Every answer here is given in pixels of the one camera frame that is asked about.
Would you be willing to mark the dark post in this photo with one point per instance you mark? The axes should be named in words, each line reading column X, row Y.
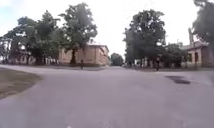
column 82, row 64

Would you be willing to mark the person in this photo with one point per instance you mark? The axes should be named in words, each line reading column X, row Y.
column 157, row 63

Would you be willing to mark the tan building with dark roof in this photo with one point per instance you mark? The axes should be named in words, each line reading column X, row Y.
column 195, row 55

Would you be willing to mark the grey asphalt road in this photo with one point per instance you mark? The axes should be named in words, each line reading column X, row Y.
column 108, row 100

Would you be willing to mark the small tree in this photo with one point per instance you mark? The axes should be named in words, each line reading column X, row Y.
column 116, row 59

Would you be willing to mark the dry grass patch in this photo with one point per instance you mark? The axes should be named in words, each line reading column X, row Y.
column 11, row 81

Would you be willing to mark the large tree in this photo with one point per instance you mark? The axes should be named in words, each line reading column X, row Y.
column 145, row 33
column 78, row 26
column 208, row 23
column 38, row 36

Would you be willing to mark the bush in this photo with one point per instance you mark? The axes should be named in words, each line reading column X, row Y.
column 175, row 55

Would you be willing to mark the grass verge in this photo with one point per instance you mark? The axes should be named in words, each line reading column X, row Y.
column 181, row 69

